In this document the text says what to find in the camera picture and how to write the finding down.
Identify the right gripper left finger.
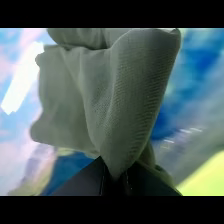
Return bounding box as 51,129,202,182
49,155,116,197

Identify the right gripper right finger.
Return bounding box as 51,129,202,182
114,161,183,197

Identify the pale green garment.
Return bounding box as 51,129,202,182
29,27,183,190

